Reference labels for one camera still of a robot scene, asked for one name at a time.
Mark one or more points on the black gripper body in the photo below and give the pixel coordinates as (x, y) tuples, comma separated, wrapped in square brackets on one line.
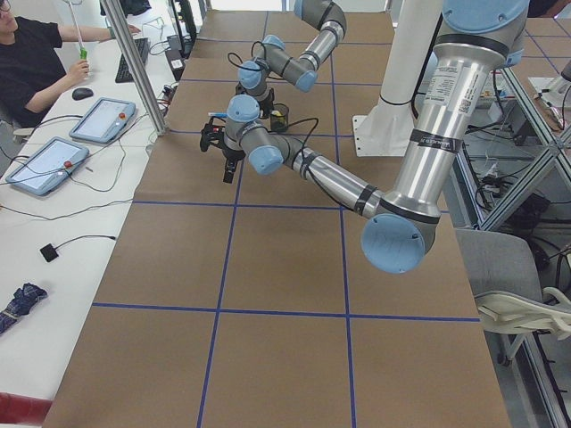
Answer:
[(267, 99), (232, 156)]

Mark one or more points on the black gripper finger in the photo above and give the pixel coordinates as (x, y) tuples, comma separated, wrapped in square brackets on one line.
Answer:
[(229, 171)]

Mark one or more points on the black mesh pen cup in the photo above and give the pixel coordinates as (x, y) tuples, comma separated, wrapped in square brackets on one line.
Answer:
[(280, 124)]

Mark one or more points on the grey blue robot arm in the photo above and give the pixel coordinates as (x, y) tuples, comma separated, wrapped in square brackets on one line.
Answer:
[(270, 56), (399, 156)]

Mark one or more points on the black box with label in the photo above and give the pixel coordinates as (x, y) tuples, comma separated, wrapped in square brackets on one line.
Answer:
[(174, 58)]

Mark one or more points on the far grey teach pendant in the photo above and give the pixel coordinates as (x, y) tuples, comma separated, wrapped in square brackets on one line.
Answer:
[(103, 122)]

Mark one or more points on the grey teach pendant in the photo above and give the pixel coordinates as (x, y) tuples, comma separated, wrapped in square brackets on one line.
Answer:
[(49, 167), (103, 122)]

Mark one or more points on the black computer mouse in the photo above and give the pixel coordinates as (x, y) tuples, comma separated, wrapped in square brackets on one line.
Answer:
[(81, 93)]

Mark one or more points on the near grey teach pendant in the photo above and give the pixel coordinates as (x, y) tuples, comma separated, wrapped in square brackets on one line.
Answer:
[(49, 167)]

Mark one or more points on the small black square puck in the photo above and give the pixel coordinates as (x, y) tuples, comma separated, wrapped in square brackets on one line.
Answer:
[(49, 252)]

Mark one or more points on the person in black shirt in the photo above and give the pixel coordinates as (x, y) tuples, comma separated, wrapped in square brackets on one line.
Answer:
[(32, 74)]

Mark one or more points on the folded blue plaid umbrella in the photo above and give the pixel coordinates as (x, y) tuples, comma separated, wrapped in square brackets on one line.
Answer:
[(23, 300)]

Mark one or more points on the grey chair beside table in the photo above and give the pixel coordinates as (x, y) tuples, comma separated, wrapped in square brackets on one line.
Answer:
[(506, 288)]

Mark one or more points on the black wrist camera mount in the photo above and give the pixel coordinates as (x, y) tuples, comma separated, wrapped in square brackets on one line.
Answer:
[(210, 138)]

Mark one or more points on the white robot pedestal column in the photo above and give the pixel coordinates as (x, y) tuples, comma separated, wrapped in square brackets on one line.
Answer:
[(386, 130)]

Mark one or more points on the aluminium frame post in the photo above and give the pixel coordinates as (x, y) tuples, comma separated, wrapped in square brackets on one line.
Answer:
[(129, 50)]

